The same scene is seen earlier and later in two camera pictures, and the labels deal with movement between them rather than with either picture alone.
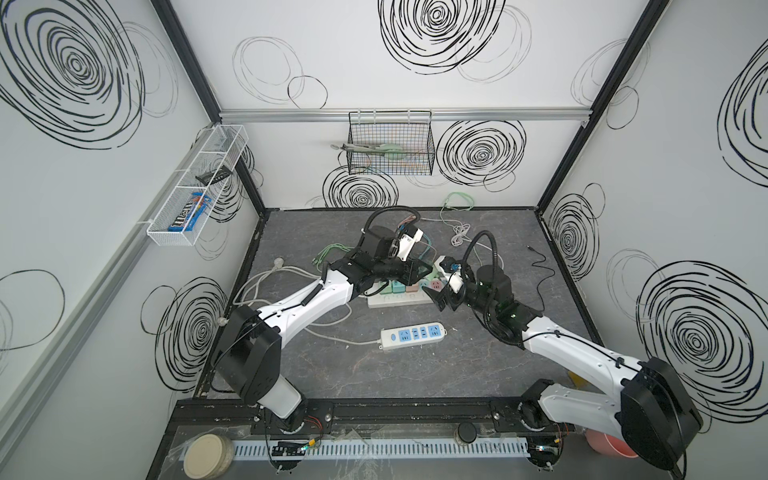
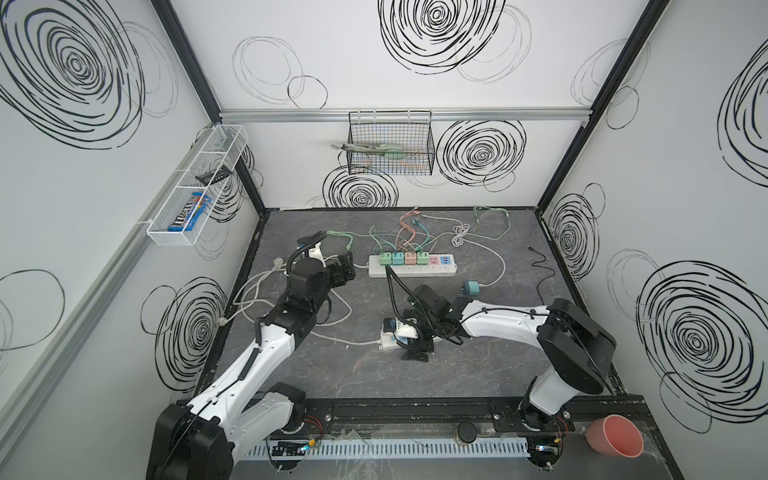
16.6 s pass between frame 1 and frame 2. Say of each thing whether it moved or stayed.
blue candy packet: stayed
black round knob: stayed
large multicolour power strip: moved
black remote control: stayed
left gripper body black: moved
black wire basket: stayed
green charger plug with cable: moved
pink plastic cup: stayed
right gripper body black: moved
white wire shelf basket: stayed
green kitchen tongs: stayed
